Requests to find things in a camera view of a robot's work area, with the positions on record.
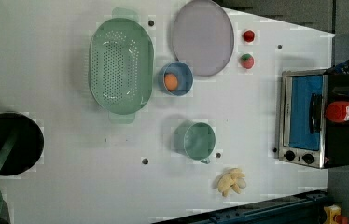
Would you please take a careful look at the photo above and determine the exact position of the green mug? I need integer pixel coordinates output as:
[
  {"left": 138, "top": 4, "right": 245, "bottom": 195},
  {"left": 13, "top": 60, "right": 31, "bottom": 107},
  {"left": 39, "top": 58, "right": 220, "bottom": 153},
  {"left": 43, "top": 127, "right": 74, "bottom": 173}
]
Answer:
[{"left": 174, "top": 120, "right": 216, "bottom": 164}]

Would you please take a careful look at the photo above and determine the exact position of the black toaster oven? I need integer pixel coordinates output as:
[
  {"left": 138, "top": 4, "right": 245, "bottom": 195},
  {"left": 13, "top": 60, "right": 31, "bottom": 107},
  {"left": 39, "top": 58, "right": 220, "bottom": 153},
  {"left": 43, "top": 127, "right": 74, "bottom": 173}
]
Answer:
[{"left": 277, "top": 70, "right": 349, "bottom": 169}]

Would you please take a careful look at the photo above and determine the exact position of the grey round plate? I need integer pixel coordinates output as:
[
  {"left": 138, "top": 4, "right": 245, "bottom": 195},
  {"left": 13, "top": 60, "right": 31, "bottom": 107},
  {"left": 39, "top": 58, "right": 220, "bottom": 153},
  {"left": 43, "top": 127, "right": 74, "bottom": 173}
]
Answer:
[{"left": 172, "top": 0, "right": 234, "bottom": 77}]

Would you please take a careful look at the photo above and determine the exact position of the blue metal frame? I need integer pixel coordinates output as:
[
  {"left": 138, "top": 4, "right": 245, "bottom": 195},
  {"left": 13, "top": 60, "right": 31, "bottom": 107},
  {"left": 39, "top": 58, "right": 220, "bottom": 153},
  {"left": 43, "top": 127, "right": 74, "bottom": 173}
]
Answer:
[{"left": 155, "top": 190, "right": 333, "bottom": 224}]

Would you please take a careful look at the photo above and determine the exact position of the orange ball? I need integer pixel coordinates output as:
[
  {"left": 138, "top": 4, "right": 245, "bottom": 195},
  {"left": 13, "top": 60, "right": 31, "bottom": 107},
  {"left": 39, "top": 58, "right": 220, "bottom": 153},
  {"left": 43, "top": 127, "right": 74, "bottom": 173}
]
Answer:
[{"left": 164, "top": 73, "right": 178, "bottom": 91}]

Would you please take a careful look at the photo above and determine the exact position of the blue small bowl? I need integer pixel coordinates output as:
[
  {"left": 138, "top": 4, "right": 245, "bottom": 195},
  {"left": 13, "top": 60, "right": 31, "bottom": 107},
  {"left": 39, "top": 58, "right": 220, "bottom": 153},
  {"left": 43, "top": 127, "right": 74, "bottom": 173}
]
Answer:
[{"left": 157, "top": 62, "right": 193, "bottom": 96}]

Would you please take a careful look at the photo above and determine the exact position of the green oval colander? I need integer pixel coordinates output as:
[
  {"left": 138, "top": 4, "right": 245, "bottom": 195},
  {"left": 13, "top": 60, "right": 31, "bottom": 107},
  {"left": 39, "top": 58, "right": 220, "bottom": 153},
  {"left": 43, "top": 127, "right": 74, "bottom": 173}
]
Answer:
[{"left": 89, "top": 7, "right": 154, "bottom": 124}]

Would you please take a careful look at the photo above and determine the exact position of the red strawberry toy green top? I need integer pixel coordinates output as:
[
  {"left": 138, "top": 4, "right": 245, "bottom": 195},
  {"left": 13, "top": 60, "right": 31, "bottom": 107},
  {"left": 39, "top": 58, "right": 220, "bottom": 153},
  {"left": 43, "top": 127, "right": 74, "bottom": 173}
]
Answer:
[{"left": 241, "top": 54, "right": 255, "bottom": 69}]

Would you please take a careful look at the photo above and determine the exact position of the yellow clamp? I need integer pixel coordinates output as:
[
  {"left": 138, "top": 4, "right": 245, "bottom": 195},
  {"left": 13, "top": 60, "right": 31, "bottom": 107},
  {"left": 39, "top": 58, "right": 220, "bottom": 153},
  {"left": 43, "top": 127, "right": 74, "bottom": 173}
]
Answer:
[{"left": 324, "top": 204, "right": 349, "bottom": 224}]

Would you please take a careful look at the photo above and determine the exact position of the black frying pan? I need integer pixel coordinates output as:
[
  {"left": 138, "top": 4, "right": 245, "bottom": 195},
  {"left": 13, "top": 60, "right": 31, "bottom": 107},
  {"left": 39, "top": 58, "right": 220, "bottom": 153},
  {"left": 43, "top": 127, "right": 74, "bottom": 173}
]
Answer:
[{"left": 0, "top": 112, "right": 45, "bottom": 176}]

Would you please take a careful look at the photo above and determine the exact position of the red ketchup bottle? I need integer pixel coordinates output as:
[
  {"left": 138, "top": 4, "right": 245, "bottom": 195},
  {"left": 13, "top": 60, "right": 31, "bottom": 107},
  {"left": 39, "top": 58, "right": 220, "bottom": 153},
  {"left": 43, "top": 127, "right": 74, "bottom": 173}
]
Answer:
[{"left": 325, "top": 101, "right": 349, "bottom": 123}]

